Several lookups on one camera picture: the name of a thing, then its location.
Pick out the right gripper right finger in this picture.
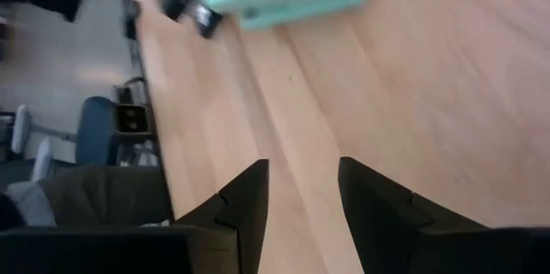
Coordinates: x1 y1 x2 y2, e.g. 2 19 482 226
337 155 550 274

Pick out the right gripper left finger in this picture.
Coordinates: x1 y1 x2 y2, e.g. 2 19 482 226
0 157 271 274

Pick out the person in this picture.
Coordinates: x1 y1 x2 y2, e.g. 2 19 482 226
0 164 175 230

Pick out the blue office chair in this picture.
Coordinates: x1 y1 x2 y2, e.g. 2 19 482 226
8 95 158 180

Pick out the black aluminium frame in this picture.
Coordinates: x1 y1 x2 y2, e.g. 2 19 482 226
115 0 175 223

